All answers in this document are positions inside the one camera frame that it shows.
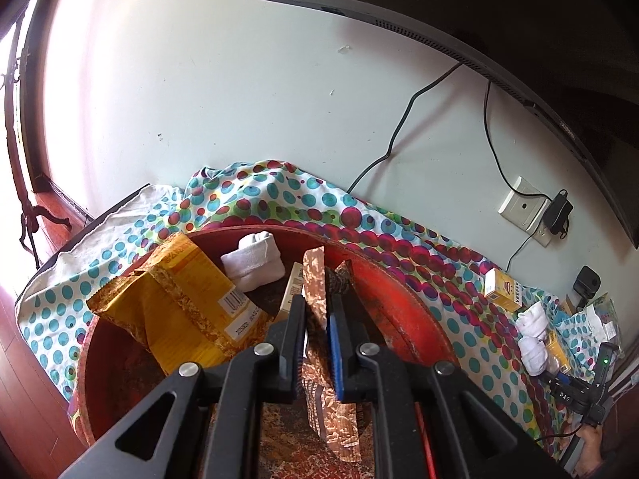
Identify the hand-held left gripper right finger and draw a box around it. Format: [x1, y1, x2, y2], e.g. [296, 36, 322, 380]
[325, 293, 570, 479]

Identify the black flat screen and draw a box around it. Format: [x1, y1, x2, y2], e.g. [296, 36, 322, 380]
[248, 0, 639, 250]

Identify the black power adapter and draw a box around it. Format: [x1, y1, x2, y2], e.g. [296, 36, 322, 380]
[542, 188, 575, 238]

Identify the polka dot cloth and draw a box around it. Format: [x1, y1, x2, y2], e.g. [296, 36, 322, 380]
[15, 160, 625, 460]

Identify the red-brown and cream box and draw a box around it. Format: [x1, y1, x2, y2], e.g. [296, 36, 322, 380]
[274, 262, 306, 323]

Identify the large yellow foil bag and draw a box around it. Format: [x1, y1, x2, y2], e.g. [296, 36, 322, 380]
[86, 232, 273, 377]

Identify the clear plastic bag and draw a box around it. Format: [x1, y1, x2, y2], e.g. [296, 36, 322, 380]
[574, 295, 622, 360]

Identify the thin black cable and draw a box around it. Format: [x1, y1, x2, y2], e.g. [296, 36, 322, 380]
[483, 81, 522, 190]

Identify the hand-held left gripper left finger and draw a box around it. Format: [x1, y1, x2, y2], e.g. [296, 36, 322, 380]
[59, 294, 308, 479]

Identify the thick dark cable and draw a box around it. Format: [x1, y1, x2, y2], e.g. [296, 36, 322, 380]
[347, 62, 462, 193]

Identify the round red tray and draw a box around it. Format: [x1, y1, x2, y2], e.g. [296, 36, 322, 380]
[77, 226, 460, 479]

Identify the white wall power socket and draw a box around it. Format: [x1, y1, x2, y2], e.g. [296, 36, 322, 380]
[534, 220, 557, 249]

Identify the white sock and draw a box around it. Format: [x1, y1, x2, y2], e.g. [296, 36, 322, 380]
[516, 302, 550, 338]
[518, 335, 550, 377]
[220, 230, 286, 293]

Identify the black webcam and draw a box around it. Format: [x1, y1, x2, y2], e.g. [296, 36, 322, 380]
[572, 265, 592, 310]

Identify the person's right hand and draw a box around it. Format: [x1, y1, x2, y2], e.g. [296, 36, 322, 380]
[574, 426, 607, 477]

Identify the copper foil packet striped end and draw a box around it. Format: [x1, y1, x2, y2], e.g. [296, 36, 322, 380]
[300, 247, 370, 464]

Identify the yellow cartoon medicine box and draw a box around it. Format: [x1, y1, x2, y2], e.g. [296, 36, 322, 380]
[483, 268, 527, 313]
[544, 327, 572, 375]

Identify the white wall plate round hole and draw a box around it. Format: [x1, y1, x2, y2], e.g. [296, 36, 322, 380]
[498, 176, 550, 233]

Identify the black adapter cable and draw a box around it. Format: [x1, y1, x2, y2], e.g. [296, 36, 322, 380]
[506, 232, 545, 273]

